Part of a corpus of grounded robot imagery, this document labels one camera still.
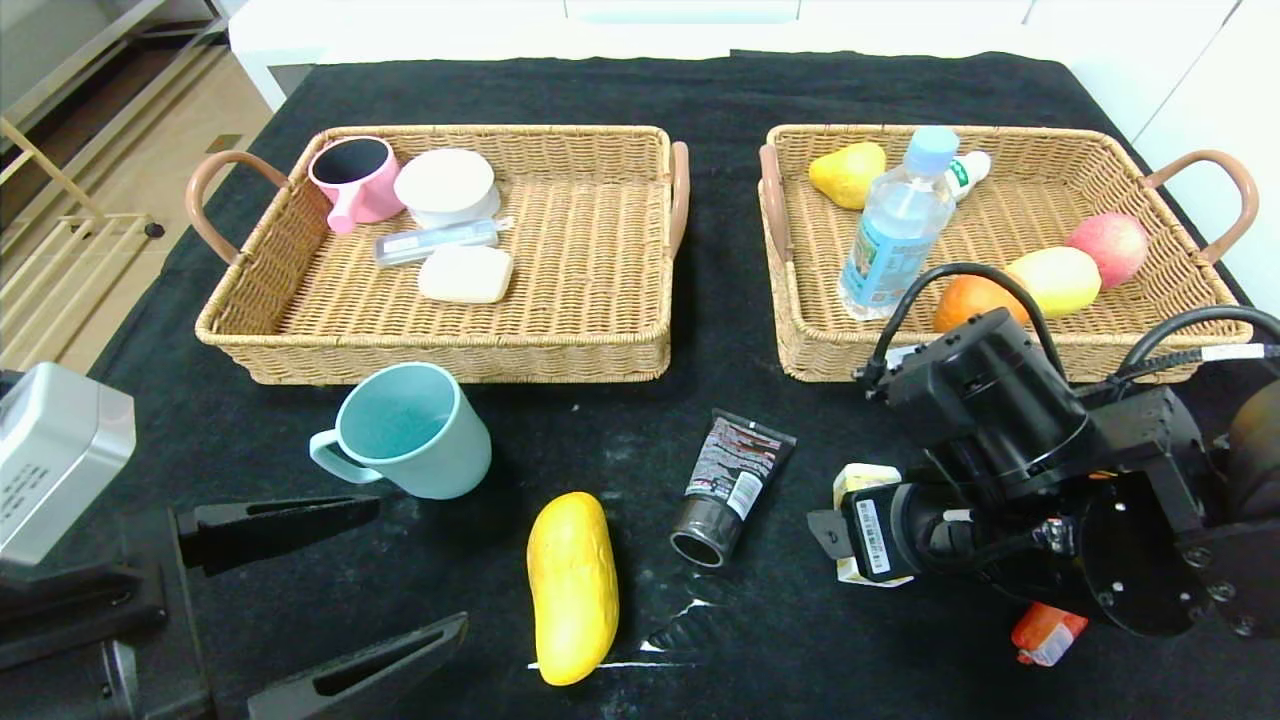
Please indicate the white soap bar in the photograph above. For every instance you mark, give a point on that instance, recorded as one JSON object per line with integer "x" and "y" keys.
{"x": 465, "y": 274}

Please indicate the red peach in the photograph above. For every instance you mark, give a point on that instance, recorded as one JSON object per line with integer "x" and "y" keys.
{"x": 1110, "y": 246}

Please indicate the gray shelf unit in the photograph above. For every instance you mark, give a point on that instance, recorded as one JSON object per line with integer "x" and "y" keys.
{"x": 60, "y": 40}

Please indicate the orange sausage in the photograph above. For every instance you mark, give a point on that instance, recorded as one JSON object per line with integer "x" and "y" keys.
{"x": 1045, "y": 635}

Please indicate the wicker basket holding toiletries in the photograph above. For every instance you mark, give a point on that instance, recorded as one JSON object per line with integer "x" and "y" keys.
{"x": 580, "y": 280}

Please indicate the black facial cleanser tube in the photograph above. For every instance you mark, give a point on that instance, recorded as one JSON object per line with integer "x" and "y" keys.
{"x": 733, "y": 480}

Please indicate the wicker basket holding food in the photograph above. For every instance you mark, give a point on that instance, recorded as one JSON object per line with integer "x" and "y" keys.
{"x": 820, "y": 340}

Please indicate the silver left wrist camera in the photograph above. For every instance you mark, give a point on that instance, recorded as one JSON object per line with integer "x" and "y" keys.
{"x": 55, "y": 465}

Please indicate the long yellow mango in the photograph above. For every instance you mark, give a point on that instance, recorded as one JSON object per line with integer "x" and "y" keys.
{"x": 573, "y": 590}

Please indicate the grey toothpaste tube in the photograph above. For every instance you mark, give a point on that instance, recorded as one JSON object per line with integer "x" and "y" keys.
{"x": 438, "y": 241}

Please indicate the yellow juice box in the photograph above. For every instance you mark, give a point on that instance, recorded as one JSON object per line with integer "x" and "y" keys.
{"x": 865, "y": 477}

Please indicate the pink cup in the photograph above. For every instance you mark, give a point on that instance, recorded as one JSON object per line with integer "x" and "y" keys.
{"x": 368, "y": 193}

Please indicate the white green-label yogurt bottle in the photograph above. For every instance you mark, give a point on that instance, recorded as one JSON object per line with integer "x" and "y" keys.
{"x": 970, "y": 172}

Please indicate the black tablecloth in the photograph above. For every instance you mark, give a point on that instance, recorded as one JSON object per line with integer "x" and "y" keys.
{"x": 800, "y": 660}

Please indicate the orange fruit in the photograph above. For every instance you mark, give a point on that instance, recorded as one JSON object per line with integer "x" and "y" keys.
{"x": 965, "y": 305}

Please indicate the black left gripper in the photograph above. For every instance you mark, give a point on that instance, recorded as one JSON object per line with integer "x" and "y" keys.
{"x": 150, "y": 590}

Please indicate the clear blue-cap water bottle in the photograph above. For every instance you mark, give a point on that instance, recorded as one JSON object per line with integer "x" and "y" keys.
{"x": 895, "y": 230}

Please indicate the yellow pear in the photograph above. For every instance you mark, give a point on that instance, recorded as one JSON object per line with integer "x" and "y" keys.
{"x": 850, "y": 176}

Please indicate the gold metal rack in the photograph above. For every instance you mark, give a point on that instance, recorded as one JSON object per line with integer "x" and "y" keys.
{"x": 60, "y": 290}

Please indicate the white round lidded jar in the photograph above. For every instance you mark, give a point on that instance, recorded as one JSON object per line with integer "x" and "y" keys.
{"x": 446, "y": 183}

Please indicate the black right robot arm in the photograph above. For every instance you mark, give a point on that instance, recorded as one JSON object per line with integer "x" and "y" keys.
{"x": 1000, "y": 400}

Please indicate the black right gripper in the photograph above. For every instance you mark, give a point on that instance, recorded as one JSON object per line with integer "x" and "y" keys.
{"x": 872, "y": 536}

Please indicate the yellow lemon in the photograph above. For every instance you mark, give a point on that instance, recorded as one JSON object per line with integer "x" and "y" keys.
{"x": 1065, "y": 280}

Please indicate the teal mug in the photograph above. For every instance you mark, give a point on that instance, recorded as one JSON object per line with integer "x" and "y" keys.
{"x": 430, "y": 450}

